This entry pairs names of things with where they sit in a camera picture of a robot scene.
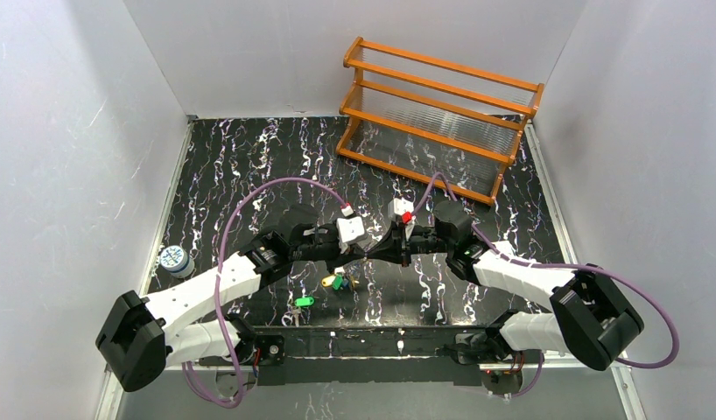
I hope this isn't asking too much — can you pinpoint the blue tag key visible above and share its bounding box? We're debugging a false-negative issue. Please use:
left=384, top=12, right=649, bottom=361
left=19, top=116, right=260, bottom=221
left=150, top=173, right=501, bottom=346
left=343, top=279, right=359, bottom=291

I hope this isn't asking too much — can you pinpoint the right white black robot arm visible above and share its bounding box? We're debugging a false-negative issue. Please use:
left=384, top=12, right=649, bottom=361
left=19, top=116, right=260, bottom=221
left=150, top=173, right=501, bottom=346
left=366, top=200, right=644, bottom=371

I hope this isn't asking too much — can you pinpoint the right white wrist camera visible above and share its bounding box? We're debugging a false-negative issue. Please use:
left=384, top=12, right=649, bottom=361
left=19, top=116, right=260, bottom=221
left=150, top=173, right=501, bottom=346
left=389, top=198, right=415, bottom=228

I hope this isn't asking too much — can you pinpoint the orange two-tier rack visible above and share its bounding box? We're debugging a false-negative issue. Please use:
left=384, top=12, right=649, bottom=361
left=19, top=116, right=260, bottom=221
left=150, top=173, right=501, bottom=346
left=336, top=37, right=545, bottom=205

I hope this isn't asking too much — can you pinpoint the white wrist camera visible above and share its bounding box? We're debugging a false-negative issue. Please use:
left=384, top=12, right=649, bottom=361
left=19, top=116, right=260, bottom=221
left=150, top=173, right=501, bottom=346
left=335, top=204, right=367, bottom=245
left=389, top=198, right=415, bottom=228

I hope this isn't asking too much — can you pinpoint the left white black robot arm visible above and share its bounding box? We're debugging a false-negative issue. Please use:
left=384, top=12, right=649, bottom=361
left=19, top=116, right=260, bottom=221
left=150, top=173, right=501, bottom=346
left=95, top=204, right=366, bottom=392

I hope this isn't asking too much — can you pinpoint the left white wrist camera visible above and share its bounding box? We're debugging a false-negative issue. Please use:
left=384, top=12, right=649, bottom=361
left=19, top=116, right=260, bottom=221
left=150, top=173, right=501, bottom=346
left=335, top=204, right=367, bottom=245

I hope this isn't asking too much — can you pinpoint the blue white round container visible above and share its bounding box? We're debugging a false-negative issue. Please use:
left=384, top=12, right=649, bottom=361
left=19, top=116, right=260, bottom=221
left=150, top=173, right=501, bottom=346
left=158, top=245, right=195, bottom=279

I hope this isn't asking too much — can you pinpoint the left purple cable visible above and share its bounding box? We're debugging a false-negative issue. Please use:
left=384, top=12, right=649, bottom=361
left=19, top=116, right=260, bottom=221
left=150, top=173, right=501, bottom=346
left=181, top=178, right=354, bottom=410

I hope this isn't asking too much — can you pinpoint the green tag key near edge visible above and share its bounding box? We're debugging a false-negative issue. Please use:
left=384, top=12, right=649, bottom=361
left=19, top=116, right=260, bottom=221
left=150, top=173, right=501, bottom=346
left=291, top=296, right=315, bottom=327

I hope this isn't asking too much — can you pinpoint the aluminium front rail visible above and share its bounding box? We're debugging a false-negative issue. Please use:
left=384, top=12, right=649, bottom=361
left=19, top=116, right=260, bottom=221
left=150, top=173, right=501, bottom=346
left=105, top=327, right=633, bottom=372

